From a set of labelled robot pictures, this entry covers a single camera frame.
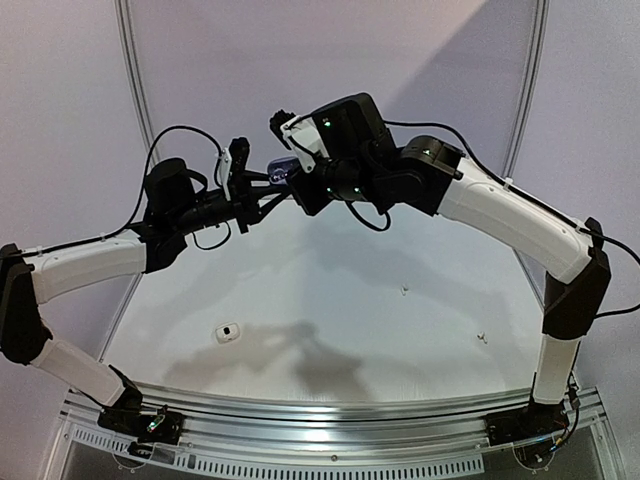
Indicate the aluminium frame post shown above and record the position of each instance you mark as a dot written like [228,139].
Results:
[527,84]
[134,73]

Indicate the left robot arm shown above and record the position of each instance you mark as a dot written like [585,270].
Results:
[174,210]

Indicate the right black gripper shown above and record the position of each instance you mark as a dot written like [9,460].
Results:
[304,189]

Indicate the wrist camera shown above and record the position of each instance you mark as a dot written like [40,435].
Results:
[230,167]
[300,135]

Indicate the purple earbud charging case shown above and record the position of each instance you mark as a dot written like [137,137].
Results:
[278,169]

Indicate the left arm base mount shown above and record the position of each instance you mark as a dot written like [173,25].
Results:
[160,426]

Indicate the right aluminium frame post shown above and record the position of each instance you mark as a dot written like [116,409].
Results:
[527,84]

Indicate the white earbud charging case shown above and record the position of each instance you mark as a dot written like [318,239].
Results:
[227,333]

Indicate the left aluminium frame post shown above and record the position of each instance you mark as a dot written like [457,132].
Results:
[134,73]

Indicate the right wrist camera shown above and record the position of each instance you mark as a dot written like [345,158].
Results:
[300,135]

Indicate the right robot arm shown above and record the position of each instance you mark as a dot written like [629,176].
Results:
[348,154]

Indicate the aluminium front rail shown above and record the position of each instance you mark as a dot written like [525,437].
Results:
[235,438]

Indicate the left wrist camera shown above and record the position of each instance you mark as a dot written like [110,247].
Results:
[230,167]

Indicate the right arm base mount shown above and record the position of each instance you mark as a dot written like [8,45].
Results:
[528,422]

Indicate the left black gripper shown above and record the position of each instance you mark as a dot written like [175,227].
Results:
[244,198]

